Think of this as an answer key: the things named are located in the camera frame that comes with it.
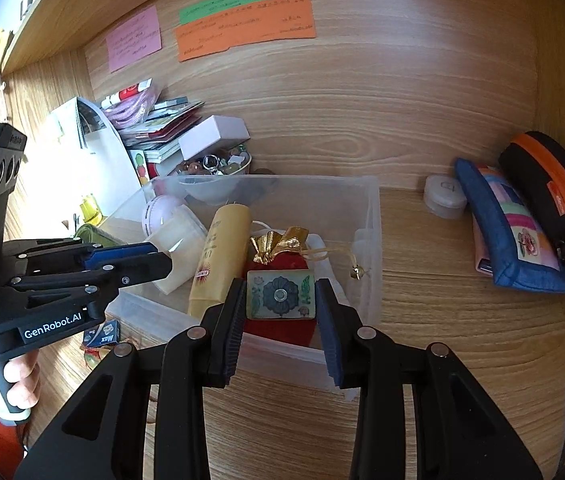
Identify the clear plastic storage box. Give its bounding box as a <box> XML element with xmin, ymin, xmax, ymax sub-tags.
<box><xmin>105</xmin><ymin>174</ymin><xmax>382</xmax><ymax>401</ymax></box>

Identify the pink coiled cord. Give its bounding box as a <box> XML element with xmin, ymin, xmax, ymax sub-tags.
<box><xmin>107</xmin><ymin>87</ymin><xmax>160</xmax><ymax>128</ymax></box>

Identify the yellow-green spray bottle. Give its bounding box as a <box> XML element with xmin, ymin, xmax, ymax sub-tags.
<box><xmin>78</xmin><ymin>194</ymin><xmax>103</xmax><ymax>226</ymax></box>

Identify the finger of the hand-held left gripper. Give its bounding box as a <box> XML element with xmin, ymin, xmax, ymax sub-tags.
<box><xmin>10</xmin><ymin>252</ymin><xmax>173</xmax><ymax>311</ymax></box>
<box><xmin>2</xmin><ymin>239</ymin><xmax>159</xmax><ymax>273</ymax></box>

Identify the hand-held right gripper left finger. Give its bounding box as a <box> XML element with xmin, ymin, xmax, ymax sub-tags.
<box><xmin>12</xmin><ymin>277</ymin><xmax>248</xmax><ymax>480</ymax></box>

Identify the red pouch gold trim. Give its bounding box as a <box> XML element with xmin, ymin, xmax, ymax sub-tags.
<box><xmin>242</xmin><ymin>227</ymin><xmax>368</xmax><ymax>348</ymax></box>

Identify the stack of cards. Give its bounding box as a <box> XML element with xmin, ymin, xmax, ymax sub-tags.
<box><xmin>127</xmin><ymin>100</ymin><xmax>206</xmax><ymax>163</ymax></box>

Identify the cream candle jar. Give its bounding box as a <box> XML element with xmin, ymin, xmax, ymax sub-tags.
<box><xmin>143</xmin><ymin>205</ymin><xmax>208</xmax><ymax>296</ymax></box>

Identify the floral ceramic tile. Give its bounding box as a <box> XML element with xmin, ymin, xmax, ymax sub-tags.
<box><xmin>246</xmin><ymin>268</ymin><xmax>317</xmax><ymax>321</ymax></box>

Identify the wooden shelf board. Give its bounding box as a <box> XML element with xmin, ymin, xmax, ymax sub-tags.
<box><xmin>0</xmin><ymin>0</ymin><xmax>238</xmax><ymax>76</ymax></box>

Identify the orange paper note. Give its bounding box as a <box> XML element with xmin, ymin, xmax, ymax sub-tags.
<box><xmin>175</xmin><ymin>0</ymin><xmax>317</xmax><ymax>63</ymax></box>

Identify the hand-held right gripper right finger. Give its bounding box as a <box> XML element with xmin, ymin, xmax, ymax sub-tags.
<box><xmin>315</xmin><ymin>279</ymin><xmax>546</xmax><ymax>480</ymax></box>

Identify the red white tube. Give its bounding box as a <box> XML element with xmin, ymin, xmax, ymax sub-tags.
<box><xmin>102</xmin><ymin>80</ymin><xmax>153</xmax><ymax>108</ymax></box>

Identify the white bowl of beads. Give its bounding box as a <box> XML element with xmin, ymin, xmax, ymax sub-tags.
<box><xmin>175</xmin><ymin>147</ymin><xmax>253</xmax><ymax>206</ymax></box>

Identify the fruit sticker sheet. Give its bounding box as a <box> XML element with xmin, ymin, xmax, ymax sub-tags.
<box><xmin>130</xmin><ymin>149</ymin><xmax>150</xmax><ymax>186</ymax></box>

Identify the small round white container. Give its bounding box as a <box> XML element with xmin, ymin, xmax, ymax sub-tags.
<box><xmin>423</xmin><ymin>174</ymin><xmax>468</xmax><ymax>220</ymax></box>

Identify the green paper note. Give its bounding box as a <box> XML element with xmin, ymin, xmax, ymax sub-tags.
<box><xmin>179</xmin><ymin>0</ymin><xmax>273</xmax><ymax>25</ymax></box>

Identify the small white box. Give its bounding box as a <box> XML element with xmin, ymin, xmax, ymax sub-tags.
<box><xmin>178</xmin><ymin>115</ymin><xmax>250</xmax><ymax>161</ymax></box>

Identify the small blue box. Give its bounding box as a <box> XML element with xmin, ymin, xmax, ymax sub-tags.
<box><xmin>82</xmin><ymin>321</ymin><xmax>122</xmax><ymax>350</ymax></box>

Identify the wooden desk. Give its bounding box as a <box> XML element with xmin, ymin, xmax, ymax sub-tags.
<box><xmin>27</xmin><ymin>180</ymin><xmax>565</xmax><ymax>480</ymax></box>

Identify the person's left hand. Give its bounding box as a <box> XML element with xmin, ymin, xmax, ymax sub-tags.
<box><xmin>0</xmin><ymin>342</ymin><xmax>42</xmax><ymax>413</ymax></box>

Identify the yellow tube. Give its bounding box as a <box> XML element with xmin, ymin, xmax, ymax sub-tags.
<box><xmin>187</xmin><ymin>205</ymin><xmax>254</xmax><ymax>318</ymax></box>

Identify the pink paper note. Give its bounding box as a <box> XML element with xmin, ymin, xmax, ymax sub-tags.
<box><xmin>106</xmin><ymin>6</ymin><xmax>163</xmax><ymax>73</ymax></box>

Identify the black orange zip case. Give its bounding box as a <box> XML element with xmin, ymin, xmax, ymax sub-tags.
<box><xmin>499</xmin><ymin>131</ymin><xmax>565</xmax><ymax>263</ymax></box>

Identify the blue denim patchwork pouch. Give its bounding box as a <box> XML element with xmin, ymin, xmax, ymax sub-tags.
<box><xmin>453</xmin><ymin>157</ymin><xmax>565</xmax><ymax>295</ymax></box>

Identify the white paper folder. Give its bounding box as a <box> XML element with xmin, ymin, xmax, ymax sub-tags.
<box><xmin>45</xmin><ymin>97</ymin><xmax>138</xmax><ymax>221</ymax></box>

